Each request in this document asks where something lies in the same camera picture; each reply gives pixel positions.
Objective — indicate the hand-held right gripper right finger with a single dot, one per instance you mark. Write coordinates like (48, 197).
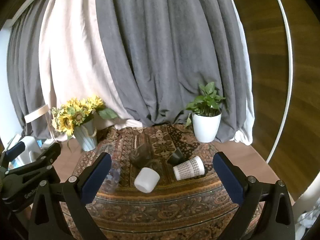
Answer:
(228, 180)

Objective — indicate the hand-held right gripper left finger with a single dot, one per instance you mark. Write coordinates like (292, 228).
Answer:
(96, 176)

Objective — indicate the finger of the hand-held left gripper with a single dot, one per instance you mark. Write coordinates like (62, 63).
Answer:
(50, 153)
(15, 150)

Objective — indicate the clear plastic cup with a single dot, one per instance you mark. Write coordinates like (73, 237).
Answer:
(113, 176)

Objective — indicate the checked paper cup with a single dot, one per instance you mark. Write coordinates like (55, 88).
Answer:
(188, 168)

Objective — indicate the dark brown cup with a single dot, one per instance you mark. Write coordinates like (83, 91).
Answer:
(141, 155)

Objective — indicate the white cup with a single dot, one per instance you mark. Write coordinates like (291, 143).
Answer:
(147, 180)

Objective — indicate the black cup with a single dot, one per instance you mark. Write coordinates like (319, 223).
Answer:
(177, 156)

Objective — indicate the white plastic stool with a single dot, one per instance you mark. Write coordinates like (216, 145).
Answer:
(31, 143)

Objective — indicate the pale blue ribbed vase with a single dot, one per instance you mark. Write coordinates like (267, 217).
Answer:
(86, 137)

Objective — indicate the beige curtain tieback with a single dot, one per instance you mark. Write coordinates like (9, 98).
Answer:
(37, 113)

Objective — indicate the sunflower bouquet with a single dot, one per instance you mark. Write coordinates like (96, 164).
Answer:
(75, 112)

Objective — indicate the white plant pot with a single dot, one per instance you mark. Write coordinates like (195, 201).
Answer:
(207, 127)

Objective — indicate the patterned brown tablecloth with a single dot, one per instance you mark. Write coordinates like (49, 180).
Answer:
(162, 205)

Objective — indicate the grey curtain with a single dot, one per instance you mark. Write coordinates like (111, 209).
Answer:
(23, 80)
(162, 55)

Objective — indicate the green leafy plant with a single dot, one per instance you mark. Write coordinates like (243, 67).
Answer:
(206, 102)

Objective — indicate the white sheer curtain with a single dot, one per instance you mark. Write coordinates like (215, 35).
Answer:
(246, 92)

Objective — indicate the white crumpled cloth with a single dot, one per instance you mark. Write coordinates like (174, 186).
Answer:
(310, 220)

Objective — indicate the beige curtain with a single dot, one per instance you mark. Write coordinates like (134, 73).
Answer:
(72, 55)

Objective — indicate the white curtain rail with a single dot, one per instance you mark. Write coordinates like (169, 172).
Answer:
(32, 3)

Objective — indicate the white round hoop frame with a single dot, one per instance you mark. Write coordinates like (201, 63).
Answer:
(288, 30)

